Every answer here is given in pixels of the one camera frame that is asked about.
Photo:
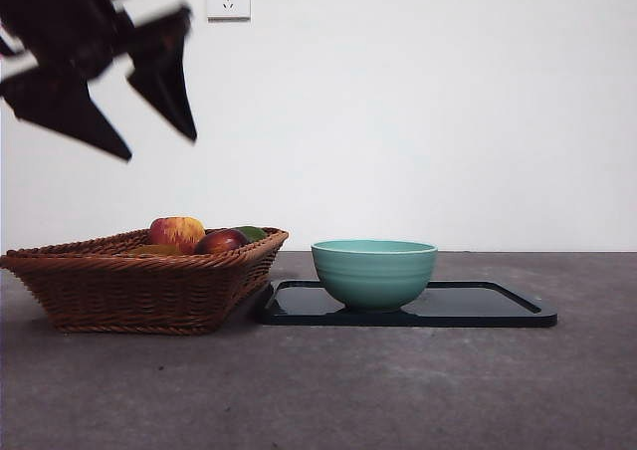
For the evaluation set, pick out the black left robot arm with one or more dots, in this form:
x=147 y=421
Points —
x=60 y=22

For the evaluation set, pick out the red and yellow apple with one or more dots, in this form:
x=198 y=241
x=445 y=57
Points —
x=174 y=233

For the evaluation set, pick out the teal ribbed bowl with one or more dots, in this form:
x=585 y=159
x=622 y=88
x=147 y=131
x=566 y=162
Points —
x=373 y=276

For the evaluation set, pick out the green fruit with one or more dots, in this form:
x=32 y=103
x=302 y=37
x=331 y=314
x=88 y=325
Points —
x=255 y=233

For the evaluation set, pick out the dark red apple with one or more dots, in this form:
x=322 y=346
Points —
x=221 y=243

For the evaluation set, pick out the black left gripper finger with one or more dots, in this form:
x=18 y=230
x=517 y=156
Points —
x=164 y=81
x=64 y=106

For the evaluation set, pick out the dark green rectangular tray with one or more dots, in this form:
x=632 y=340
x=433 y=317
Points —
x=473 y=308

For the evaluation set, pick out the brown wicker basket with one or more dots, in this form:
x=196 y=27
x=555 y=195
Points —
x=129 y=291

